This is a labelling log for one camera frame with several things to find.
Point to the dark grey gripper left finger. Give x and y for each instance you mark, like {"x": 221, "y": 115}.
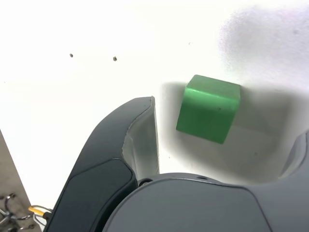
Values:
{"x": 96, "y": 181}

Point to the green cube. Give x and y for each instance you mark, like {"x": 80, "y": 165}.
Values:
{"x": 207, "y": 116}

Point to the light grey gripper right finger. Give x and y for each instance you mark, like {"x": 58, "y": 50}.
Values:
{"x": 205, "y": 207}

